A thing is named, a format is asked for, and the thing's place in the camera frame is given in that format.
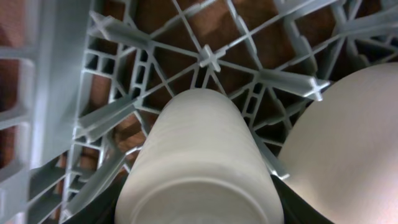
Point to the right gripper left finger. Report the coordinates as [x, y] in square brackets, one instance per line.
[102, 209]

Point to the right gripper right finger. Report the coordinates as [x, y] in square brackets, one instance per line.
[296, 210]

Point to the beige plate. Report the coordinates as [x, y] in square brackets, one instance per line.
[341, 155]

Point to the white cup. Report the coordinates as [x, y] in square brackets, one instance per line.
[199, 164]

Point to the grey dishwasher rack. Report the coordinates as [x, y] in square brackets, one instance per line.
[83, 81]

